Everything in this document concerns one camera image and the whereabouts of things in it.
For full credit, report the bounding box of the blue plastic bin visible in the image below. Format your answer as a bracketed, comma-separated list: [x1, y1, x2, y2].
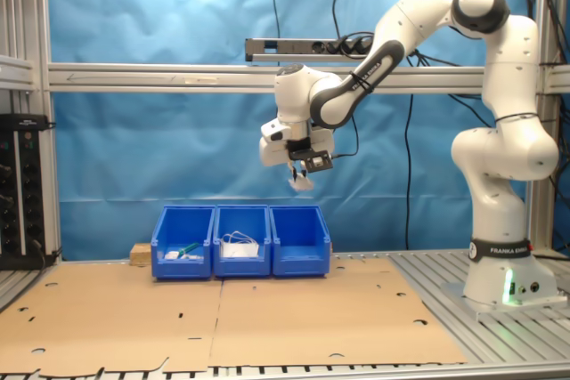
[268, 205, 334, 279]
[150, 205, 217, 282]
[212, 205, 273, 279]

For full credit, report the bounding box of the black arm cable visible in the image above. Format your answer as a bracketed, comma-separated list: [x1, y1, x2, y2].
[329, 115, 360, 159]

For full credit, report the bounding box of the horizontal aluminium beam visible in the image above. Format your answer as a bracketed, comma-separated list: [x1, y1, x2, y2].
[46, 61, 547, 95]

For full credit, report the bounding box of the aluminium frame post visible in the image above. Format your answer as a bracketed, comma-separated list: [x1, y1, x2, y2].
[0, 0, 61, 261]
[529, 0, 570, 256]

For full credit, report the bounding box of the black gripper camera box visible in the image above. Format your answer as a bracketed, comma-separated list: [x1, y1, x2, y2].
[287, 139, 334, 174]

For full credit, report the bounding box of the grey power strip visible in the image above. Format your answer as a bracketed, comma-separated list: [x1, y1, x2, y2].
[244, 36, 373, 63]

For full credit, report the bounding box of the black socket rack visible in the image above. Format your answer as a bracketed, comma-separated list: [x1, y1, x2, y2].
[0, 113, 57, 271]

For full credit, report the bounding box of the brown cardboard sheet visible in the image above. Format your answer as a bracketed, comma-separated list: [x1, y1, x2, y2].
[208, 257, 468, 368]
[0, 262, 224, 376]

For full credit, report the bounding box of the chipboard wooden block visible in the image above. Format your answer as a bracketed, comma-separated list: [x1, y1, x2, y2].
[129, 243, 153, 268]

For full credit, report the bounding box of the long hanging black cable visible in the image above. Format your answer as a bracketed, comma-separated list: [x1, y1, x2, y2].
[403, 93, 415, 252]

